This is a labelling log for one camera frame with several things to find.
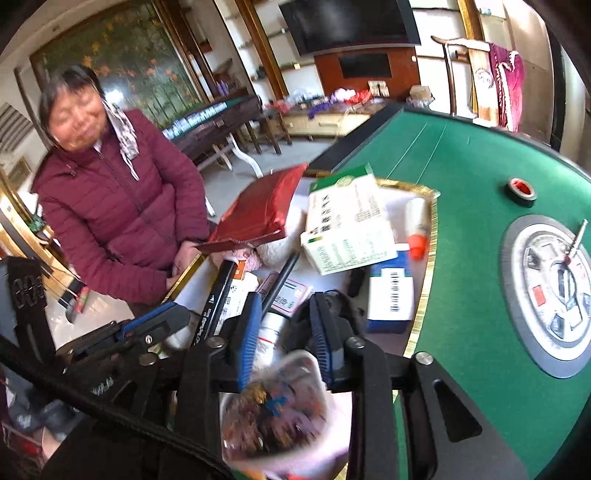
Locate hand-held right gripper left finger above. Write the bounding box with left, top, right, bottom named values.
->
left=44, top=292, right=264, bottom=480

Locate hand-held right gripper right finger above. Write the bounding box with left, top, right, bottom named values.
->
left=308, top=292, right=529, bottom=480

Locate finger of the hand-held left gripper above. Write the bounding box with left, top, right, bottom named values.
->
left=54, top=301, right=193, bottom=361

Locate white red pill bottle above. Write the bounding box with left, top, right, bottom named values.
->
left=256, top=313, right=291, bottom=370

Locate black marker red end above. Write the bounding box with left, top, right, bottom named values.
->
left=195, top=260, right=249, bottom=354

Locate small black object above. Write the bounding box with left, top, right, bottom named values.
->
left=348, top=267, right=369, bottom=297

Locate clear plastic pouch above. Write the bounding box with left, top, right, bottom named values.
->
left=218, top=348, right=355, bottom=480

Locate pink fluffy pad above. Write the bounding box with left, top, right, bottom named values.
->
left=210, top=247, right=265, bottom=274

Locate blue white medicine box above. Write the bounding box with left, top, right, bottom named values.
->
left=366, top=260, right=417, bottom=335

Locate white fluffy ball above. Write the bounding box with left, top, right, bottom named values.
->
left=256, top=228, right=308, bottom=269

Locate green white carton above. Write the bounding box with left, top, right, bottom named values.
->
left=300, top=163, right=400, bottom=278

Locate red foil packet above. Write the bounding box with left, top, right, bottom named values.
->
left=194, top=162, right=309, bottom=256

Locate gold cardboard box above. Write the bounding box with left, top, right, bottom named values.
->
left=161, top=178, right=440, bottom=365

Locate white bottle orange cap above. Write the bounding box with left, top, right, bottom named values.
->
left=404, top=196, right=433, bottom=260

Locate gold trimmed wooden furniture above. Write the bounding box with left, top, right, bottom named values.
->
left=0, top=194, right=89, bottom=324

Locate dark side table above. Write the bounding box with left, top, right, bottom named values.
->
left=161, top=95, right=265, bottom=180

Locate wooden television stand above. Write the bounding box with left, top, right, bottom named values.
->
left=263, top=85, right=404, bottom=140

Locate wooden stool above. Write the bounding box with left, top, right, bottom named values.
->
left=252, top=113, right=295, bottom=156

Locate mahjong table centre panel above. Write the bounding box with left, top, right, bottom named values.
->
left=499, top=213, right=591, bottom=380

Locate black tape roll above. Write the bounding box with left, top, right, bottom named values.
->
left=507, top=176, right=539, bottom=209

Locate slim pen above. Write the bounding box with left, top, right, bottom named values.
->
left=560, top=220, right=590, bottom=265

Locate wooden chair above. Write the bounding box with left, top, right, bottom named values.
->
left=431, top=34, right=498, bottom=127

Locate magenta fringed cloth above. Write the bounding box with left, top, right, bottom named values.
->
left=488, top=42, right=527, bottom=133

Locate floor standing air conditioner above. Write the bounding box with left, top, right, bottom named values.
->
left=524, top=28, right=583, bottom=158

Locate black cable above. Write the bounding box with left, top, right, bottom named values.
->
left=0, top=336, right=234, bottom=480

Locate gold picture frame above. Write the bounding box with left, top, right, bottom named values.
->
left=6, top=156, right=34, bottom=191

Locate white wall vent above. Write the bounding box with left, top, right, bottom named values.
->
left=0, top=102, right=34, bottom=154

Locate floral wall painting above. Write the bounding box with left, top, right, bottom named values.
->
left=29, top=0, right=209, bottom=131

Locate wall television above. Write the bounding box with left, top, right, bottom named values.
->
left=278, top=0, right=422, bottom=57

